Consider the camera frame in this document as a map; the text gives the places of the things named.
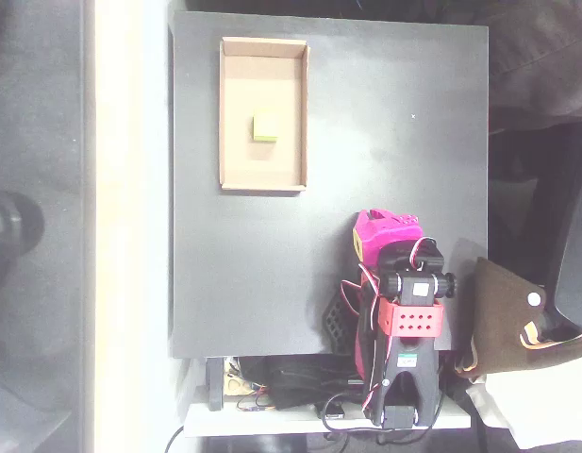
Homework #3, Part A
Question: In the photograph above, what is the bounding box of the black usb plug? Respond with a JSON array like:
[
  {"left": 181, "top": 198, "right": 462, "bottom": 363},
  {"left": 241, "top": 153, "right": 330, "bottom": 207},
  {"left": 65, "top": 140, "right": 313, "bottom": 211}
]
[{"left": 316, "top": 400, "right": 347, "bottom": 421}]

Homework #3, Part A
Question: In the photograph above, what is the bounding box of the green cube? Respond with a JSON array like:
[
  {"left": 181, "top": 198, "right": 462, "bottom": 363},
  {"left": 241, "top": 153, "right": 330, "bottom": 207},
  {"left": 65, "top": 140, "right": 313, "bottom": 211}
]
[{"left": 251, "top": 109, "right": 279, "bottom": 143}]

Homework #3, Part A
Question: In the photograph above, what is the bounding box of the black chair part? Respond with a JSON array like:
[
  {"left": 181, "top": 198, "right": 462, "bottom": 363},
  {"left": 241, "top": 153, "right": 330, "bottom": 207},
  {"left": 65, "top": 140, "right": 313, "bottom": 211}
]
[{"left": 544, "top": 159, "right": 582, "bottom": 331}]

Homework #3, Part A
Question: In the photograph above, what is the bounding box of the small circuit board with wires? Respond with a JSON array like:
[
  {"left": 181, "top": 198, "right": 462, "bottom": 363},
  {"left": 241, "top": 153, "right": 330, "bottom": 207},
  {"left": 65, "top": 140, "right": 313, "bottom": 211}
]
[{"left": 236, "top": 394, "right": 277, "bottom": 414}]

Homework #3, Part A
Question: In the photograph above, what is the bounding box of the dark brown jacket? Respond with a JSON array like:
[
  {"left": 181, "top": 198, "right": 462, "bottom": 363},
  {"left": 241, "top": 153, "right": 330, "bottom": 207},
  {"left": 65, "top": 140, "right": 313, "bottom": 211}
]
[{"left": 488, "top": 0, "right": 582, "bottom": 136}]

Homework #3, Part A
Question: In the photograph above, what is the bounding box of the black perforated arm base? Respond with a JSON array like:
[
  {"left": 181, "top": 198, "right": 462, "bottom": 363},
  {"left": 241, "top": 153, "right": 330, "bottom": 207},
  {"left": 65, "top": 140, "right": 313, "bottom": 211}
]
[{"left": 321, "top": 286, "right": 360, "bottom": 356}]

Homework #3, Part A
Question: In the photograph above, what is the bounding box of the open cardboard box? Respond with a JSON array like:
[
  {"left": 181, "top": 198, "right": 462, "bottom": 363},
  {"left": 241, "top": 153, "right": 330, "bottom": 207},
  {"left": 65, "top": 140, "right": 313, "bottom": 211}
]
[{"left": 218, "top": 36, "right": 310, "bottom": 193}]

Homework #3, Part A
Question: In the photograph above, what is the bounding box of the black cable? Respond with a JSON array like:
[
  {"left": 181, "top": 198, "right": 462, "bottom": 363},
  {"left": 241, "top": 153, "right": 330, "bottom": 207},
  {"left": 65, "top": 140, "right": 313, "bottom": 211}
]
[{"left": 318, "top": 391, "right": 445, "bottom": 445}]

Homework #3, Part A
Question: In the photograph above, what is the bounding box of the black table clamp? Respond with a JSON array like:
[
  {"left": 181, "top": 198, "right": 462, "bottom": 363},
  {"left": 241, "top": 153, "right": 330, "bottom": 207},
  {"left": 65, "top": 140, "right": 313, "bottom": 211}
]
[{"left": 205, "top": 357, "right": 225, "bottom": 411}]

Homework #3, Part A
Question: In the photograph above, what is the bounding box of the white cloth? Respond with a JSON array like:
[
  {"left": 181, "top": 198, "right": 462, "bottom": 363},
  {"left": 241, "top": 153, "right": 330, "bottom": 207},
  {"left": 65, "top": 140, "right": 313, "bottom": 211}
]
[{"left": 464, "top": 344, "right": 582, "bottom": 450}]

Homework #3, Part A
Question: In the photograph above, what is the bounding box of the white shelf board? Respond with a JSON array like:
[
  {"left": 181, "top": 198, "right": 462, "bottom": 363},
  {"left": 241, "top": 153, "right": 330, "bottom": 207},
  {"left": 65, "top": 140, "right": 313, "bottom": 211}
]
[{"left": 184, "top": 399, "right": 472, "bottom": 438}]

